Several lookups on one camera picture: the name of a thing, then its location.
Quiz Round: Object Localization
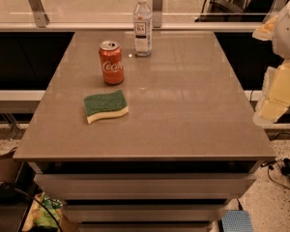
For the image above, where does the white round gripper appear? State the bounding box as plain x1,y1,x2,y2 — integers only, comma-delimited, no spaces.
252,1,290,126

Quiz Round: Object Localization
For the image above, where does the red coke can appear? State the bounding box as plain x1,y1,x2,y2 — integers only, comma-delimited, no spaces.
99,40,124,85

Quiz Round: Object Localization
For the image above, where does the black office chair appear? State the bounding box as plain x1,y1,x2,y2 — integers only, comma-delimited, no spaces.
195,0,275,22

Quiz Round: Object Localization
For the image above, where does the clear plastic water bottle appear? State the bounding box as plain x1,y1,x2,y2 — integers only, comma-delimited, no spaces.
133,0,152,56

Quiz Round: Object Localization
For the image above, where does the blue mat on floor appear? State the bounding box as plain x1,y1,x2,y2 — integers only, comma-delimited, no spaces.
220,210,253,232

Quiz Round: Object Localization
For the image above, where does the green and yellow sponge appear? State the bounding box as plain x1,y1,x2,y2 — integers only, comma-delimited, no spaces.
84,90,129,124

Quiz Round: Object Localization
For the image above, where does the top grey drawer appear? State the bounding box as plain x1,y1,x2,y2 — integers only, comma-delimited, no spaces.
35,174,255,200

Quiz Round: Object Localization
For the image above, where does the grey drawer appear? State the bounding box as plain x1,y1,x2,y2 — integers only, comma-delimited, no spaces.
78,223,210,232
35,174,255,200
63,205,226,223

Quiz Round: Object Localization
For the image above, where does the middle grey drawer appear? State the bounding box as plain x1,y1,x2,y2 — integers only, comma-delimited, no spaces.
63,205,226,223

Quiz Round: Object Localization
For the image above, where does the bottom grey drawer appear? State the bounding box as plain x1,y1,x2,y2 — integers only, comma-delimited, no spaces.
78,223,210,232

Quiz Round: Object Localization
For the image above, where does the green snack bag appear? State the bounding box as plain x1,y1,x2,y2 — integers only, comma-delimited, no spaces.
21,192,63,232

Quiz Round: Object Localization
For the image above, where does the right metal railing post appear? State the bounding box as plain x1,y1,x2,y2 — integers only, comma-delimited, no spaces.
263,0,288,22

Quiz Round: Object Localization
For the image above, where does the metal railing post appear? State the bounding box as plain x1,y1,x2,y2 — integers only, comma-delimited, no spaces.
263,0,288,22
152,0,163,28
28,0,49,28

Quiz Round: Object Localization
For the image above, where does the black cable on right floor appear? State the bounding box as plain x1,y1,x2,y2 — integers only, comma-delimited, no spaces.
260,159,290,200

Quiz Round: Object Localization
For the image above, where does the middle metal railing post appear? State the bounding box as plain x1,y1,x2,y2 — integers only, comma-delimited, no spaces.
152,0,163,28

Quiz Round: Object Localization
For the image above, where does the left metal railing post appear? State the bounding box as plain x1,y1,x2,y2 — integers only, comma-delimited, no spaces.
28,0,49,28

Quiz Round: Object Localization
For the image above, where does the black cable on left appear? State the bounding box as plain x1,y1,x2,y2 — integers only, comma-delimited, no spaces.
0,180,64,232

